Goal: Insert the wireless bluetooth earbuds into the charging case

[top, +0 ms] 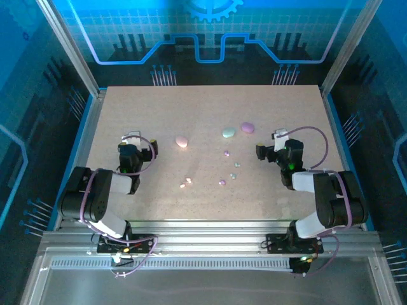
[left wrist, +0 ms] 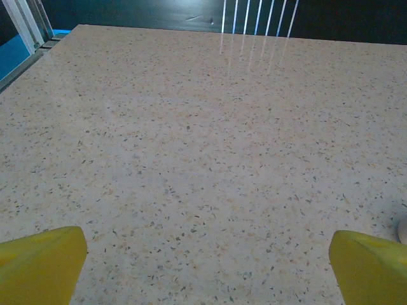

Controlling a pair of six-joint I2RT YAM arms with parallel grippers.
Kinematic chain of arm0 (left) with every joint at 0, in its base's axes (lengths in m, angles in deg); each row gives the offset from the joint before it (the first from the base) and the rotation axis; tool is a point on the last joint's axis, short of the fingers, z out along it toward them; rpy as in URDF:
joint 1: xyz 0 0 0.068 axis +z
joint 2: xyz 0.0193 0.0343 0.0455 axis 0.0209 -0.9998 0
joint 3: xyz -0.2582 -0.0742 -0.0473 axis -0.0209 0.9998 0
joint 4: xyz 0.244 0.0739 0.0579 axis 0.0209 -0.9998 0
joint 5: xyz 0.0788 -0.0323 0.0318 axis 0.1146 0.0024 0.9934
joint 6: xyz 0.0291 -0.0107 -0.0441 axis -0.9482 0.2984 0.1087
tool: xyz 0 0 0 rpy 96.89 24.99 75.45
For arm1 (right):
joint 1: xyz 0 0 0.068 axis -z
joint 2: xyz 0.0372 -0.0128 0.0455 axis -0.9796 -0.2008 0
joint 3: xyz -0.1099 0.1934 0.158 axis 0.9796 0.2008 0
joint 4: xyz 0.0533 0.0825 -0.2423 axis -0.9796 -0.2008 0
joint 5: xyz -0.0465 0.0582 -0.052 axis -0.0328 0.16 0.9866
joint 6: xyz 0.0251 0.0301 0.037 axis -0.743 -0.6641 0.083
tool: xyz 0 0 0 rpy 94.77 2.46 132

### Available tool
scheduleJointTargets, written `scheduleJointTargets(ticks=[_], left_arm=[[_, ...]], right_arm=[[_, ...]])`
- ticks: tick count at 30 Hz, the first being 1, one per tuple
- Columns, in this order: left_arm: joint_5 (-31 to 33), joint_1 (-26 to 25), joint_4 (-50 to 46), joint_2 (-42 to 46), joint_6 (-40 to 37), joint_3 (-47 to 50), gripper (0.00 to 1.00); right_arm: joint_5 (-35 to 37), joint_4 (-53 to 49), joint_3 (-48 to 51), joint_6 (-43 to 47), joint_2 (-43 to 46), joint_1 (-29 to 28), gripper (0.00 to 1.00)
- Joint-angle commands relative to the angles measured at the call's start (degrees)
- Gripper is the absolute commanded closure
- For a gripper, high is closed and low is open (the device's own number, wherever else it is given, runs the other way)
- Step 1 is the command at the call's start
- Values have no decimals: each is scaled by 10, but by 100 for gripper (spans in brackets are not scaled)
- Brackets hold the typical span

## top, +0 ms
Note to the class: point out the long aluminium base rail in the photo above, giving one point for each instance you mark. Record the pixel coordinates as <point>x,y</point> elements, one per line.
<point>206,235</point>

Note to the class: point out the aluminium frame post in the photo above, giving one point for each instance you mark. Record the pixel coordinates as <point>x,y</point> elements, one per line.
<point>72,47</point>
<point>349,47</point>

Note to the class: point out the black controller box green light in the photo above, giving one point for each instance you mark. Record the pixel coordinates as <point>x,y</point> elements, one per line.
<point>299,265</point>

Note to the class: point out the grey metal base platform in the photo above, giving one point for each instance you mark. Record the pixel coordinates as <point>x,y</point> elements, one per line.
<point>206,286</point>

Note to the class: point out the purple charging case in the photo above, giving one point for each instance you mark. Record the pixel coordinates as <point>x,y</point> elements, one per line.
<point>247,127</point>

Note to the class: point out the pale mint charging case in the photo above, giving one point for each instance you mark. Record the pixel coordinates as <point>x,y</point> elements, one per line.
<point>229,132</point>

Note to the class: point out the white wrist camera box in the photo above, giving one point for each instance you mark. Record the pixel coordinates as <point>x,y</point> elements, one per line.
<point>281,139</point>
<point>130,138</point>

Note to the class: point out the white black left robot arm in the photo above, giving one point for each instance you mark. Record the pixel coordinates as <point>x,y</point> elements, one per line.
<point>86,197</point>

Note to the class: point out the pale pink charging case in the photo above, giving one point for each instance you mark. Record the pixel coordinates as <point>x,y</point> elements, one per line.
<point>181,141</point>

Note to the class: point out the aluminium side rail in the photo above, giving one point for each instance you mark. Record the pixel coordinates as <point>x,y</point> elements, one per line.
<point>341,143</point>
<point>85,143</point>

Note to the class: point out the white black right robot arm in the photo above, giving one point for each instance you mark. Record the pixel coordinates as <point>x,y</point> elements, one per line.
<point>337,203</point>

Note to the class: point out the black white connector block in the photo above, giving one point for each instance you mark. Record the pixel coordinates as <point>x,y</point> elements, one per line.
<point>122,261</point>

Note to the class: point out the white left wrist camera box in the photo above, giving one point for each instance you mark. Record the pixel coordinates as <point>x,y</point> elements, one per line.
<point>130,138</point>

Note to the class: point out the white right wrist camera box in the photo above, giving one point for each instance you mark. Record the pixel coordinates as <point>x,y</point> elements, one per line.
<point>281,139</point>

